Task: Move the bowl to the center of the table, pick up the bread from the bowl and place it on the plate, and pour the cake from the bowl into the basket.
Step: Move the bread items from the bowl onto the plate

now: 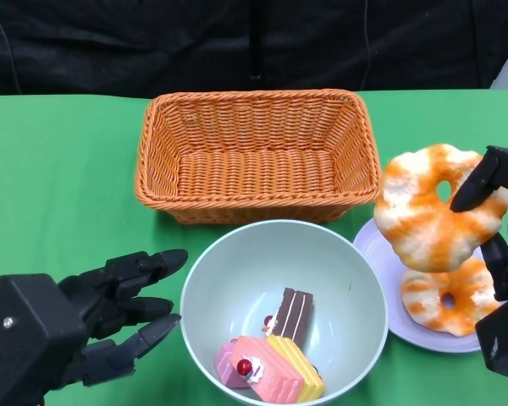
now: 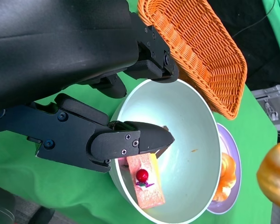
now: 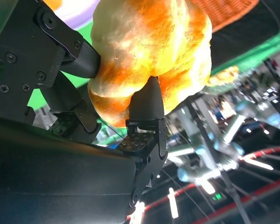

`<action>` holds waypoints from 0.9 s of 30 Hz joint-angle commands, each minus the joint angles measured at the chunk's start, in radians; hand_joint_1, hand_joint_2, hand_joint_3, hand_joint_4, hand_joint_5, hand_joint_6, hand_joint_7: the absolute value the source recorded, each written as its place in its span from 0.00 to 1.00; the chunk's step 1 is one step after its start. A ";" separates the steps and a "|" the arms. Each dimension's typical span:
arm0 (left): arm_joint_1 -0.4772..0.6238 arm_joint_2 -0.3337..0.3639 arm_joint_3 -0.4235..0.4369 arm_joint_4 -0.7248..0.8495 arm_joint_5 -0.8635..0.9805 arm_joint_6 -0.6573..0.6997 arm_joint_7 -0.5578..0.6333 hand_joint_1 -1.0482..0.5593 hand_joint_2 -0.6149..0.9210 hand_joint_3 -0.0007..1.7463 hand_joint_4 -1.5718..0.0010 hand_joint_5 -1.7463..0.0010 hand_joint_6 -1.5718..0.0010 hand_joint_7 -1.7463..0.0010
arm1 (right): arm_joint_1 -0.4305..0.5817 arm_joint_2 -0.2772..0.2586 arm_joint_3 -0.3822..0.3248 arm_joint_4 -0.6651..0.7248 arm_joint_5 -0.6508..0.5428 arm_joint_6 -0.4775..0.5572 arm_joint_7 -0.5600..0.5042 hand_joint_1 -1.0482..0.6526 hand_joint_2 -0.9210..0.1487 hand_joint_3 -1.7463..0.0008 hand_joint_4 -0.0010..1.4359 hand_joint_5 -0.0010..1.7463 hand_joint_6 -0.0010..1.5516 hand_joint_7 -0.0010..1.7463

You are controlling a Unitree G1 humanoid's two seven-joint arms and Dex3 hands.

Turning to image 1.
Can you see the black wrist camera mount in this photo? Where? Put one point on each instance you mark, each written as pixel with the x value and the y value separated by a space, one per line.
pixel 25 330
pixel 504 338

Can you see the lavender round plate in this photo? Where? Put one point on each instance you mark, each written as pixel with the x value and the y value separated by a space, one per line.
pixel 372 254

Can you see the pale green ribbed bowl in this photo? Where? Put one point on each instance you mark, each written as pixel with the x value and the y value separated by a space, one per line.
pixel 245 262

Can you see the pink and yellow layered cake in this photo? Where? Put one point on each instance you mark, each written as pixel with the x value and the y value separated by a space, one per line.
pixel 279 380

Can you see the black backdrop curtain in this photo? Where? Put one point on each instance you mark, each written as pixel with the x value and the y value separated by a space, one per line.
pixel 110 42

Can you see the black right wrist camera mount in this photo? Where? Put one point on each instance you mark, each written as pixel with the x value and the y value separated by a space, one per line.
pixel 504 338

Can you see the chocolate layered cake slice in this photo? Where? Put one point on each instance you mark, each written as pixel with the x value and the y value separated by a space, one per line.
pixel 294 313

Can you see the orange wicker basket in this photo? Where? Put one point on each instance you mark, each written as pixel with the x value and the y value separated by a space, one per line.
pixel 258 135

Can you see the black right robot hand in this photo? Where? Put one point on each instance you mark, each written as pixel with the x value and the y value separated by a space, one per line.
pixel 474 190

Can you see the green tablecloth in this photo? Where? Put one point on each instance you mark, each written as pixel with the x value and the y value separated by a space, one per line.
pixel 67 169

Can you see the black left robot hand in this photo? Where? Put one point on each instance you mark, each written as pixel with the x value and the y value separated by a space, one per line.
pixel 123 275

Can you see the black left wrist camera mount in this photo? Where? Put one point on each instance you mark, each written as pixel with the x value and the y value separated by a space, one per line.
pixel 25 330

